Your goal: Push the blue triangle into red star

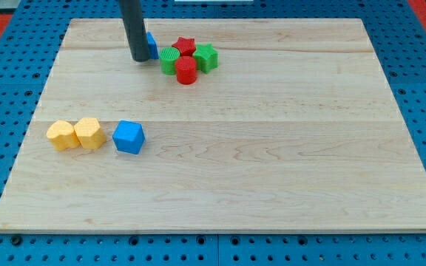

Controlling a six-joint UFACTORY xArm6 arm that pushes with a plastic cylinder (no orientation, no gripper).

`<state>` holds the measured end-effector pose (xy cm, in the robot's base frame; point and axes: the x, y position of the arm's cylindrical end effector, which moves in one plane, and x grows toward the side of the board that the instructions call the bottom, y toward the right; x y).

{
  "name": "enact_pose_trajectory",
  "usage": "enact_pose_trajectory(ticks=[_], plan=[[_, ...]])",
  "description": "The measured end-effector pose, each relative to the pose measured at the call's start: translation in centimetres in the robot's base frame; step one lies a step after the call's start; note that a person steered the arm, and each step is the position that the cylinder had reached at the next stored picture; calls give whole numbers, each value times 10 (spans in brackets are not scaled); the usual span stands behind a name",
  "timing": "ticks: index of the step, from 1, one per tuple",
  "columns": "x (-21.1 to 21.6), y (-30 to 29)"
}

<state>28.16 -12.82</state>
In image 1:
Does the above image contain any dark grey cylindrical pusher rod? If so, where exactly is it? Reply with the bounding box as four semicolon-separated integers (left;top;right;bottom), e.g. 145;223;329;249
118;0;150;62

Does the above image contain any blue triangle block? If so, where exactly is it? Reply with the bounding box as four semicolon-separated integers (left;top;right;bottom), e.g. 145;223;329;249
146;32;159;60

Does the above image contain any red star block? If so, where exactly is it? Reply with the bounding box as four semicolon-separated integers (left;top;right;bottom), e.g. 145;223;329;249
172;36;196;56

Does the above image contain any green star block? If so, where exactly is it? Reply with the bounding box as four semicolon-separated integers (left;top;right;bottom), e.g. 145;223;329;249
193;44;218;74

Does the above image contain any green cylinder block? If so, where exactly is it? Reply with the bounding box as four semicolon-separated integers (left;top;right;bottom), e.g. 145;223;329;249
159;47;180;75

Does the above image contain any red cylinder block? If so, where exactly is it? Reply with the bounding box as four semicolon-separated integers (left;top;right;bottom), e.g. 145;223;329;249
175;56;197;85

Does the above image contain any blue cube block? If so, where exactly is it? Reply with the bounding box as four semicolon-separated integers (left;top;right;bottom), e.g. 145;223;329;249
112;120;145;154

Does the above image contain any yellow pentagon block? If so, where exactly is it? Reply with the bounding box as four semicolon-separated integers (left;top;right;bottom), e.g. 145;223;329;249
74;117;107;149

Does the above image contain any yellow heart block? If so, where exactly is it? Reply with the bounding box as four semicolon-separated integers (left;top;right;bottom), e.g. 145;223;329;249
46;120;80;151

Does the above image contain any wooden board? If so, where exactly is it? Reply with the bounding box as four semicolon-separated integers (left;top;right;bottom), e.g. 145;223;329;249
0;18;426;234

